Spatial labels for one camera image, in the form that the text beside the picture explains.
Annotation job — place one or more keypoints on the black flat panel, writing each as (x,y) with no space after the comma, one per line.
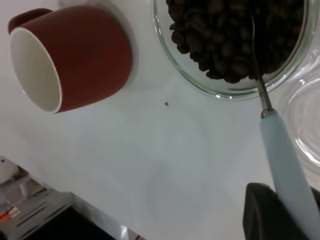
(75,225)

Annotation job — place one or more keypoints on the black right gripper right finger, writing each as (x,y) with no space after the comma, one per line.
(317,198)

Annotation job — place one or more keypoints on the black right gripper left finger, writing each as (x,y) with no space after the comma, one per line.
(265,215)

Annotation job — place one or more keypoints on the silver metal frame bar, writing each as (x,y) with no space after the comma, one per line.
(30,200)

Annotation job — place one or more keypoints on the red mug white inside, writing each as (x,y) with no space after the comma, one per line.
(95,50)

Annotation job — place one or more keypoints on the white plastic device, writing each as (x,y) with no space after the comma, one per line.
(7,170)

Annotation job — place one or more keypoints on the clear ribbed glass dish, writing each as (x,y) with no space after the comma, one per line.
(307,125)

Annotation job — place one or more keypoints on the dark roasted coffee beans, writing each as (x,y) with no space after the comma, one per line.
(225,37)

